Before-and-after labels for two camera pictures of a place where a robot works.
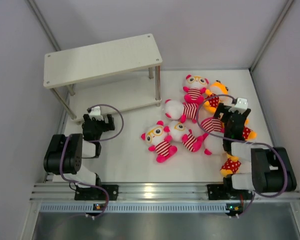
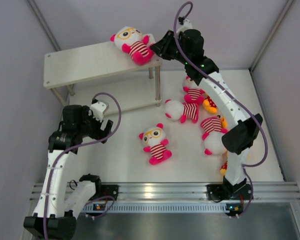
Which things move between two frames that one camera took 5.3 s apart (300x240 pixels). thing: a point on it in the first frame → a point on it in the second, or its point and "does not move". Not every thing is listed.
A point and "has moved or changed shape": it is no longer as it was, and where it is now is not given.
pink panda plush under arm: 213,141 does not move
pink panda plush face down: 182,111 does not move
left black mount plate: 96,194 does not move
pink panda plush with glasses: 179,132 → 134,43
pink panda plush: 157,135 has moved or changed shape
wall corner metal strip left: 39,16 does not move
